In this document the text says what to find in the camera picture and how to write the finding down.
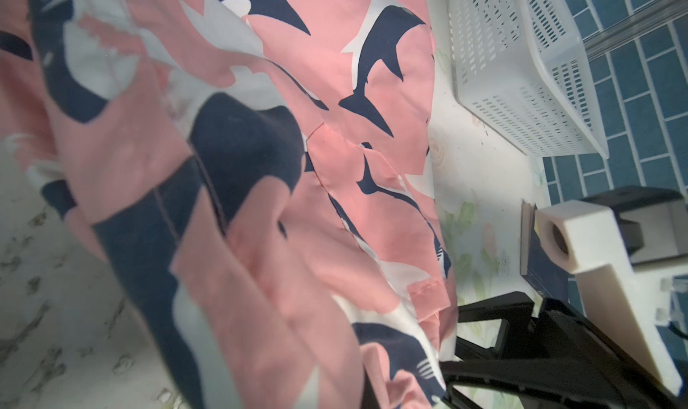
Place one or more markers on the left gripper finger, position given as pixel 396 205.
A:
pixel 369 399

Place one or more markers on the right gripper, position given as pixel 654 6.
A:
pixel 550 355

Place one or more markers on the pink shark-print shorts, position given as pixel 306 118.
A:
pixel 159 166

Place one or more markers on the dark blue book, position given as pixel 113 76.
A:
pixel 548 279

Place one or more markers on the white plastic basket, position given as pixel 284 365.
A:
pixel 521 67

